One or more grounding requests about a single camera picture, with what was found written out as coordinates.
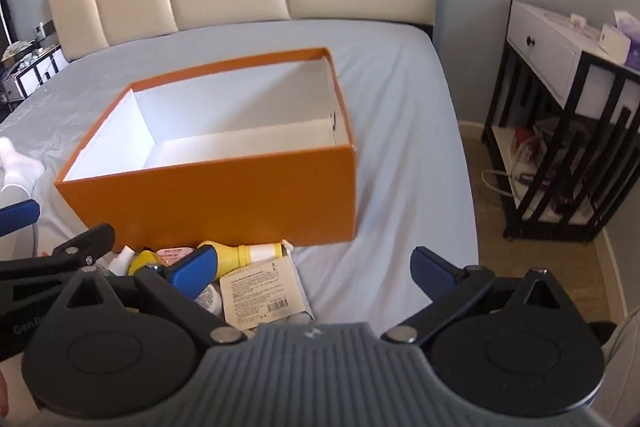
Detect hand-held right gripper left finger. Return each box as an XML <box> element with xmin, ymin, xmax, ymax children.
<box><xmin>62</xmin><ymin>247</ymin><xmax>247</xmax><ymax>345</ymax></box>

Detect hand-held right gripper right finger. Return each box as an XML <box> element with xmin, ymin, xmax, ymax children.
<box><xmin>382</xmin><ymin>246</ymin><xmax>571</xmax><ymax>348</ymax></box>

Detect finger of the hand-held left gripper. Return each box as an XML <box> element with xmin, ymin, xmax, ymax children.
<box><xmin>0</xmin><ymin>224</ymin><xmax>116</xmax><ymax>294</ymax></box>
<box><xmin>0</xmin><ymin>199</ymin><xmax>41</xmax><ymax>236</ymax></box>

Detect pink foil packet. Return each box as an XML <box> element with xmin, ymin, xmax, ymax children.
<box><xmin>157</xmin><ymin>247</ymin><xmax>196</xmax><ymax>266</ymax></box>

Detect yellow bottle with white label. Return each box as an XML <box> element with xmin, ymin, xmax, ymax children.
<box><xmin>197</xmin><ymin>241</ymin><xmax>284</xmax><ymax>279</ymax></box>

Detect yellow round container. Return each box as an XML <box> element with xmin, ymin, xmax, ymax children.
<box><xmin>129</xmin><ymin>249</ymin><xmax>164</xmax><ymax>278</ymax></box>

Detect small white spray bottle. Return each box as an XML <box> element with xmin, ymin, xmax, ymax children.
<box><xmin>107</xmin><ymin>246</ymin><xmax>136</xmax><ymax>278</ymax></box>

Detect white labelled sachet packet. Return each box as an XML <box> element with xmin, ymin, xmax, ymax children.
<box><xmin>219</xmin><ymin>254</ymin><xmax>313</xmax><ymax>332</ymax></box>

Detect orange cardboard box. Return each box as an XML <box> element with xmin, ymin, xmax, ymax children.
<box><xmin>54</xmin><ymin>47</ymin><xmax>358</xmax><ymax>253</ymax></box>

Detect cluttered white nightstand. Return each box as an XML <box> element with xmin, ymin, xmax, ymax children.
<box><xmin>0</xmin><ymin>41</ymin><xmax>71</xmax><ymax>104</ymax></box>

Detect red plastic bag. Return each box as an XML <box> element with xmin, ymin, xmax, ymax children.
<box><xmin>510</xmin><ymin>127</ymin><xmax>551</xmax><ymax>168</ymax></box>

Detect bed with pale blue sheet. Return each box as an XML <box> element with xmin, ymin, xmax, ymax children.
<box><xmin>0</xmin><ymin>18</ymin><xmax>482</xmax><ymax>333</ymax></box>

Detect person's grey trousers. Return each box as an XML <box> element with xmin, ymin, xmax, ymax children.
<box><xmin>600</xmin><ymin>321</ymin><xmax>640</xmax><ymax>377</ymax></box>

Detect small white box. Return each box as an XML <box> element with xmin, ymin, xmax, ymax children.
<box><xmin>600</xmin><ymin>24</ymin><xmax>632</xmax><ymax>58</ymax></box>

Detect purple tissue box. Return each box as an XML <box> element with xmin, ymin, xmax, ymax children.
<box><xmin>612</xmin><ymin>11</ymin><xmax>640</xmax><ymax>70</ymax></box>

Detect white cable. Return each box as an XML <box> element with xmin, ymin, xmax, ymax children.
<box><xmin>482</xmin><ymin>169</ymin><xmax>522</xmax><ymax>198</ymax></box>

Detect white nightstand with black frame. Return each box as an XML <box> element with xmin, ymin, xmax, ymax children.
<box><xmin>481</xmin><ymin>0</ymin><xmax>640</xmax><ymax>244</ymax></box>

